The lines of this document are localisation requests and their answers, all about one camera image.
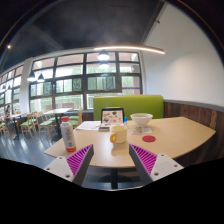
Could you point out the white bowl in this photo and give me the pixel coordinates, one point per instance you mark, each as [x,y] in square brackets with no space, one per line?
[141,119]

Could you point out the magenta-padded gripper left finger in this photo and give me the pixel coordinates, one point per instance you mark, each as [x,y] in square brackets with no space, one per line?
[79,160]

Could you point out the flat round red coaster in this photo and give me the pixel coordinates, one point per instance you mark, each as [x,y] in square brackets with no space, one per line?
[149,138]

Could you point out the green upholstered booth bench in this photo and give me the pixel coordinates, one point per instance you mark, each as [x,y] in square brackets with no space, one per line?
[140,104]

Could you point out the black pendant lamps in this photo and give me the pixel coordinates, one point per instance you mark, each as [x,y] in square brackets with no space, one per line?
[103,56]

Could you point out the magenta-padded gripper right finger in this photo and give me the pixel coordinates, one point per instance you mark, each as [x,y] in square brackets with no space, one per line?
[146,160]

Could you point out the wooden dining table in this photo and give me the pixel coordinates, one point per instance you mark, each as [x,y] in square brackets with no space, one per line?
[17,116]
[57,111]

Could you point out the curved linear ceiling light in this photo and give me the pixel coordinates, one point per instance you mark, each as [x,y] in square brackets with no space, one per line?
[133,48]

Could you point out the red-capped clear drink bottle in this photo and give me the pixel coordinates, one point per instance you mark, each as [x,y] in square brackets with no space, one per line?
[68,136]

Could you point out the large black-framed window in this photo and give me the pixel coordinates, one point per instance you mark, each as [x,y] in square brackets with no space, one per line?
[68,70]

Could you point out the person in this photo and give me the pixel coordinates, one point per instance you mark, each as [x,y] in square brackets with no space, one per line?
[7,113]

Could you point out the small blue-capped bottle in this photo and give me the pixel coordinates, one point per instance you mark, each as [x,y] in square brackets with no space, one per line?
[125,121]

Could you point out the white paper sheets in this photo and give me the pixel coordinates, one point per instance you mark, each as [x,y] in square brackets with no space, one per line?
[88,125]

